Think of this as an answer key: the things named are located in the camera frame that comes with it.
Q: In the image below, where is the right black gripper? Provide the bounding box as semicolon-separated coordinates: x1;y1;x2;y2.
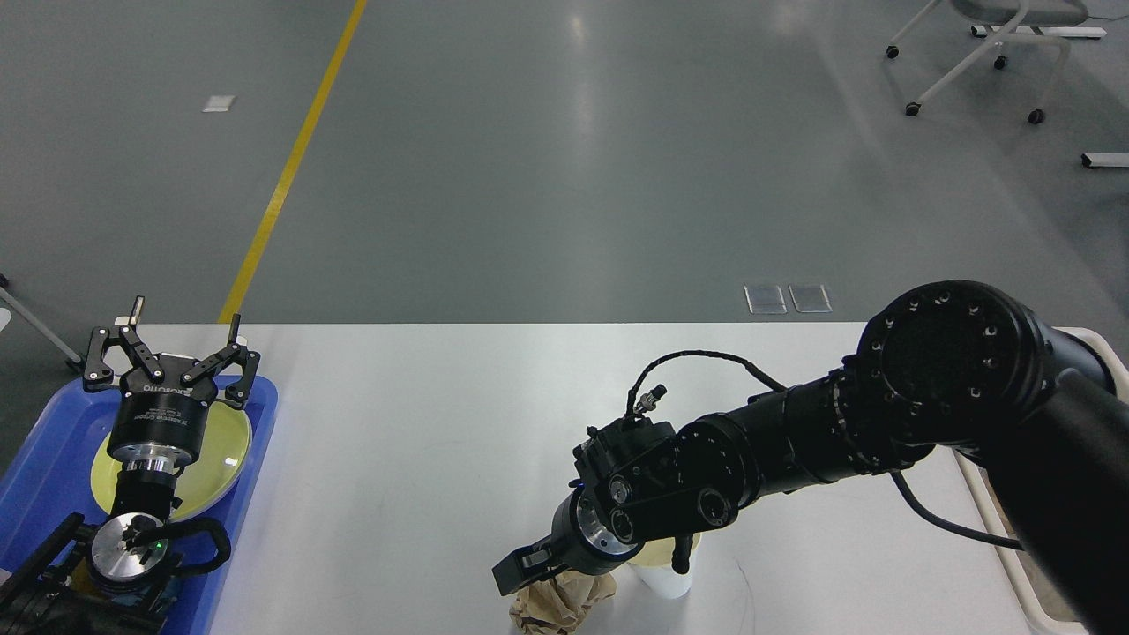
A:
491;489;640;595

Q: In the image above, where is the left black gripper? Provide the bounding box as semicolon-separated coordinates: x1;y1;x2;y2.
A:
84;296;263;477

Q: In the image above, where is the brown paper ball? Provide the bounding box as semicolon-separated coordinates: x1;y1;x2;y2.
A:
508;571;618;634

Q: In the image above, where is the yellow plastic plate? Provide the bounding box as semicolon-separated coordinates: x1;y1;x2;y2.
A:
90;403;253;522

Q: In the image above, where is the white paper cup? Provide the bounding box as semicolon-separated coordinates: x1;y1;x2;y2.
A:
628;537;694;600

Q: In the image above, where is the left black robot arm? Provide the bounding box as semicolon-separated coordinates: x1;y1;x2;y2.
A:
3;296;261;634

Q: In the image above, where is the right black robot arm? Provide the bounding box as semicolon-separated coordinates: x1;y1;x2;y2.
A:
492;280;1128;634

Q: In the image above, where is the pale green plate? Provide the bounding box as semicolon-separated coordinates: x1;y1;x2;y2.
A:
190;406;254;521

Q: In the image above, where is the left clear floor plate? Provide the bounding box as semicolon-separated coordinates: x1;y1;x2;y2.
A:
744;284;788;315

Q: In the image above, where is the clear floor plate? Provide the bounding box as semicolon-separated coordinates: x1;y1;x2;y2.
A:
744;284;788;315
788;284;834;314

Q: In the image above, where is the right clear floor plate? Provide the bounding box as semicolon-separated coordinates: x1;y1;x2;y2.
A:
788;284;834;314

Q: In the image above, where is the beige plastic bin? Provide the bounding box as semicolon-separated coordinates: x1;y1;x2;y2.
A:
954;327;1128;634

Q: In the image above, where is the white office chair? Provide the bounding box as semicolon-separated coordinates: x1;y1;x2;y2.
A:
904;1;1089;125

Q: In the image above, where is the white floor rail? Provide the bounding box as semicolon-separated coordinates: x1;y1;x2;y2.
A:
1080;153;1129;169

